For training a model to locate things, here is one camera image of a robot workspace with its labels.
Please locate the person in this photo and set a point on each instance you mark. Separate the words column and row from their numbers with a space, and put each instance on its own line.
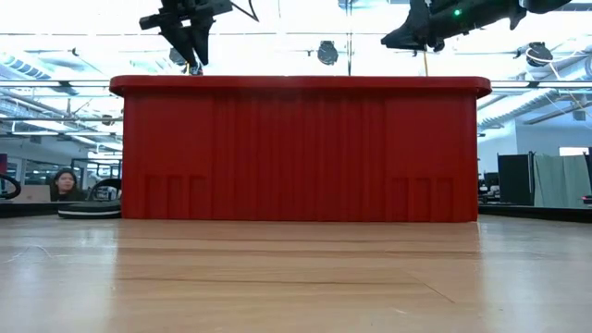
column 65, row 185

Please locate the grey green cloth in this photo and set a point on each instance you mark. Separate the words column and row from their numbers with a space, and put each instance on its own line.
column 562, row 180

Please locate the black panel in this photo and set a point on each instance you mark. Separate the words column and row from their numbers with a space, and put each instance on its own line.
column 514, row 180

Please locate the black aluminium frame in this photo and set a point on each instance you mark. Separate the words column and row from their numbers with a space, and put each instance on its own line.
column 28, row 210
column 536, row 213

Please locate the beige laptop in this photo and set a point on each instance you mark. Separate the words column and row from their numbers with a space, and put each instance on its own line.
column 32, row 194

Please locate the black flip-flop sandal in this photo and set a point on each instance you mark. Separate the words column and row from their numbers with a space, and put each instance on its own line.
column 88, row 209

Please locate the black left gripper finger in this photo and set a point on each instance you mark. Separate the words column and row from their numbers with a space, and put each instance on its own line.
column 182, row 39
column 201, row 44

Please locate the black round ceiling fixture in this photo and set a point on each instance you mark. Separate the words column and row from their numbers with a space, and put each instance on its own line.
column 327, row 52
column 538, row 53

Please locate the red plastic bin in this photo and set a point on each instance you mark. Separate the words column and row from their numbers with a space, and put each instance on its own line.
column 300, row 148

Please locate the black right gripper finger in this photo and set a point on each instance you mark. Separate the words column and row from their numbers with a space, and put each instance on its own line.
column 407, row 37

